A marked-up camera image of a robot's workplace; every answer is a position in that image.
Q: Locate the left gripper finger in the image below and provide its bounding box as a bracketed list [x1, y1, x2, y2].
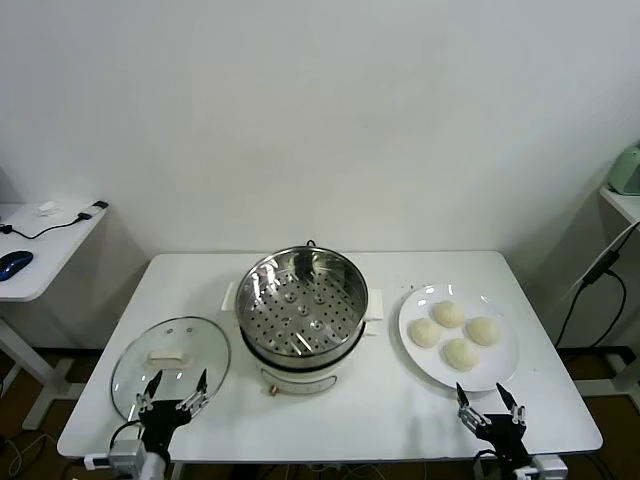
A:
[178, 368, 209, 417]
[135, 369, 164, 414]

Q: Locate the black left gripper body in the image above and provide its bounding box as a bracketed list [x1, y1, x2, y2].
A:
[137, 398, 195, 455]

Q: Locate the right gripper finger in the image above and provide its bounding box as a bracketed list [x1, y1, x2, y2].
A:
[455, 382, 490, 431]
[495, 382, 529, 431]

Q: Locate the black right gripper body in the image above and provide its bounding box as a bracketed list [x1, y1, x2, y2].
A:
[473, 413, 532, 469]

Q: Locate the glass pot lid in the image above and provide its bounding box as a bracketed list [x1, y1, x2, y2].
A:
[110, 315, 232, 422]

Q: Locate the white steamed baozi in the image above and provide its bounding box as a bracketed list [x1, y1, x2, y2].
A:
[440, 337, 481, 373]
[409, 318, 445, 348]
[465, 316, 502, 347]
[431, 300, 466, 330]

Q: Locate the stainless steel steamer basket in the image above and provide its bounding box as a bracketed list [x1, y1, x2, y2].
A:
[221, 245, 385, 362]

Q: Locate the white round plate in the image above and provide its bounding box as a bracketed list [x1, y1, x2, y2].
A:
[398, 283, 521, 393]

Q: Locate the white electric cooker base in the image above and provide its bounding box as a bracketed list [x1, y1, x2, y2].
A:
[239, 319, 382, 399]

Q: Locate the white side desk with mouse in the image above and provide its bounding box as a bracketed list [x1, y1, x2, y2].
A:
[0, 202, 109, 431]

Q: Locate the blue computer mouse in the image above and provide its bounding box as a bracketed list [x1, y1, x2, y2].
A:
[0, 250, 35, 281]

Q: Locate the black and grey adapter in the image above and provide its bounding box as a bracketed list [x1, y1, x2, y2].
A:
[74, 200, 109, 221]

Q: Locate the white side desk with appliance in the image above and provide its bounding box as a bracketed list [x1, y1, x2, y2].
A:
[598, 184, 640, 396]

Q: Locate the mint green appliance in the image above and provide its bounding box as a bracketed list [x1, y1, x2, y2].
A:
[607, 142, 640, 196]

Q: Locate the black cable with adapter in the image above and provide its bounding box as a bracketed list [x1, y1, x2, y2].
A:
[553, 247, 627, 351]

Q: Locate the black desk cable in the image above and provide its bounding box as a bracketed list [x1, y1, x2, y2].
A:
[0, 212, 94, 240]

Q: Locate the white hanging cable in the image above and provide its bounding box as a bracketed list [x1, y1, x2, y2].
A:
[559, 219, 640, 304]

